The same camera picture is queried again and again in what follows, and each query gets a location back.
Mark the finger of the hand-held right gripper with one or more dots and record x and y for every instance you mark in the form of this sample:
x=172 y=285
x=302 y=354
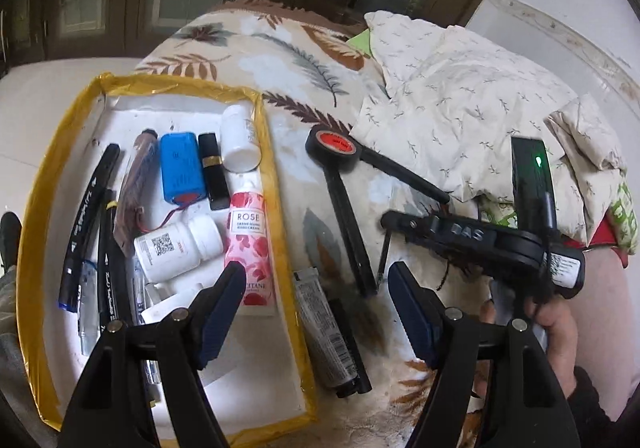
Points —
x=407 y=226

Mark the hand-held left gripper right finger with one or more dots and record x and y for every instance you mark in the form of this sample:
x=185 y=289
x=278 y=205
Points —
x=410 y=313

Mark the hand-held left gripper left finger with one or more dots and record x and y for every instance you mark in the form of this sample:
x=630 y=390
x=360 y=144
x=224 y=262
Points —
x=222 y=308

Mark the large white pill bottle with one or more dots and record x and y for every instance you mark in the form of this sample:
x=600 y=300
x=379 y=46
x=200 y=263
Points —
x=170 y=248

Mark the white box with yellow tape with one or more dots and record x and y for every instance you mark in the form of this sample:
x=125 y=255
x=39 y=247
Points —
x=240 y=398

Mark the black lipstick with gold band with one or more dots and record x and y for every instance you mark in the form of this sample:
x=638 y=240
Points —
x=214 y=172

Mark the mauve hand cream tube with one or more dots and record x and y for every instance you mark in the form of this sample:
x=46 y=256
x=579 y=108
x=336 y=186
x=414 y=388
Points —
x=135 y=193

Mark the blue battery pack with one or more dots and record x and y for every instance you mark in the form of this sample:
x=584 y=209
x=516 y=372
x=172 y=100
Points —
x=182 y=167

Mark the black marker with blue end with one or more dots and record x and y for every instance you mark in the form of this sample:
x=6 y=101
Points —
x=87 y=223

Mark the small white bottle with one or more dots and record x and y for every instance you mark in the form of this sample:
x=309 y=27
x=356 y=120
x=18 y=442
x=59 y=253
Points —
x=240 y=137

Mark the person's right hand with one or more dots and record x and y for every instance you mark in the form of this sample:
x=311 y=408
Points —
x=557 y=333

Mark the black flat bar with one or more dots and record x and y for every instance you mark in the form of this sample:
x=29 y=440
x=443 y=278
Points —
x=405 y=172
x=352 y=238

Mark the white card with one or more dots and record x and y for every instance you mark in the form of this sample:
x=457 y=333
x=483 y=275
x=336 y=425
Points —
x=160 y=313

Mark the rose-print hand cream tube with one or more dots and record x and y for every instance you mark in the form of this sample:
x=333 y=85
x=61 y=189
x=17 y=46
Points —
x=250 y=248

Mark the black mascara tube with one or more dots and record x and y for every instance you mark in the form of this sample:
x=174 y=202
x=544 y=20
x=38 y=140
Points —
x=350 y=348

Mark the grey tube with black cap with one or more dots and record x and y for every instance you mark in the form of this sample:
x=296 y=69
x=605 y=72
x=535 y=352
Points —
x=320 y=328

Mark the red cloth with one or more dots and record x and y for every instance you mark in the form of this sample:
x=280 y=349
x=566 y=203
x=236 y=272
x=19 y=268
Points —
x=607 y=238

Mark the green white printed cloth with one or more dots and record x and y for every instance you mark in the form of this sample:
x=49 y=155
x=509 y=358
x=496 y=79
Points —
x=625 y=218

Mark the black tape roll red core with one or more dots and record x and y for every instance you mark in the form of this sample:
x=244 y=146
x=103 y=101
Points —
x=332 y=145

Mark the leaf-print bedsheet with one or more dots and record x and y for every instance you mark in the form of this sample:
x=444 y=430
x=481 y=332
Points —
x=300 y=188

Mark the white patterned blanket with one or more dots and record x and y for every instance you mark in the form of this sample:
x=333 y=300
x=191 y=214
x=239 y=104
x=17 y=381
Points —
x=450 y=102

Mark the thick black marker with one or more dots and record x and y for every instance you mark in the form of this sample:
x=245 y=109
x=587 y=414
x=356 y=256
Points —
x=111 y=268

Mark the light green cloth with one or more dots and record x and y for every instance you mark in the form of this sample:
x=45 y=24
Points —
x=360 y=41

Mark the person's camouflage pants leg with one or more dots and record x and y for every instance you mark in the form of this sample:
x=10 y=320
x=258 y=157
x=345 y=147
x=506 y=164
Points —
x=20 y=353

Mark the black shoe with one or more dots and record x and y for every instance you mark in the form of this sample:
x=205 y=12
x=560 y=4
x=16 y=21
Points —
x=10 y=238

